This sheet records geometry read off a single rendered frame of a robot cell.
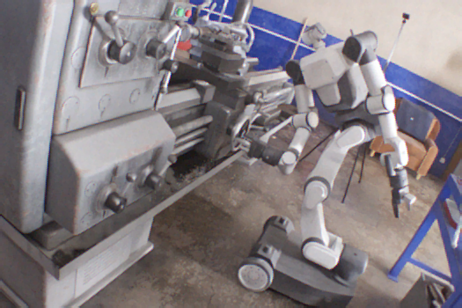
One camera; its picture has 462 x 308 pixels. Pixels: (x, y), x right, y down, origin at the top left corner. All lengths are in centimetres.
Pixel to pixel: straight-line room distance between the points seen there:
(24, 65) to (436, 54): 568
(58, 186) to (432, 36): 562
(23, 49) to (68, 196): 44
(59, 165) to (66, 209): 14
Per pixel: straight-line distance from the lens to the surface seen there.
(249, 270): 196
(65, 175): 110
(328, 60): 167
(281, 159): 177
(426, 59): 602
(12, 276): 160
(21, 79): 100
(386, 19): 601
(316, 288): 199
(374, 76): 164
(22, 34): 99
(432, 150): 538
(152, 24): 122
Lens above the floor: 133
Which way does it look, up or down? 23 degrees down
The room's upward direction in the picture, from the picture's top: 20 degrees clockwise
